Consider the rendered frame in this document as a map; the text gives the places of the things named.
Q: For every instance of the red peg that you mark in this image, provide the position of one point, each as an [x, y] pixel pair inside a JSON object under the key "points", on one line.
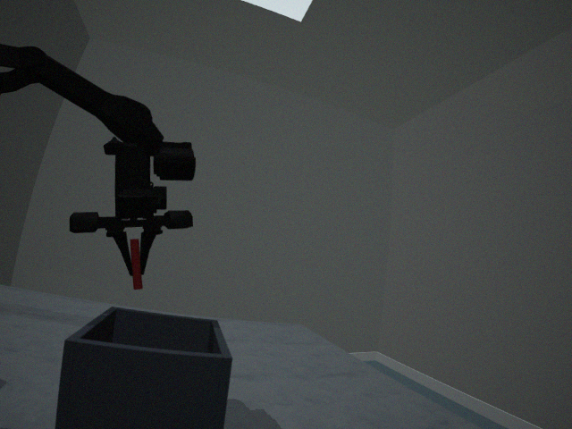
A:
{"points": [[135, 262]]}

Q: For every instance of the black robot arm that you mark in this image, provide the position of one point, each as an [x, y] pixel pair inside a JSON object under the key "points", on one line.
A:
{"points": [[129, 120]]}

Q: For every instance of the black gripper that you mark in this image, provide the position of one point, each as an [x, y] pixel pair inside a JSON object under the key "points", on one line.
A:
{"points": [[90, 221]]}

